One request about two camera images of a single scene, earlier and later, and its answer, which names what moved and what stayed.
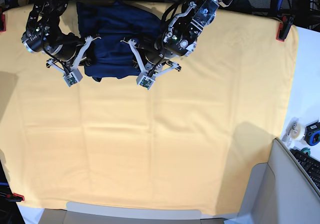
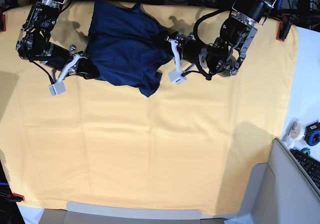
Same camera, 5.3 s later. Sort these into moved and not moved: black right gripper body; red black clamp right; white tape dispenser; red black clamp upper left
Moved: black right gripper body
Not moved: white tape dispenser; red black clamp right; red black clamp upper left
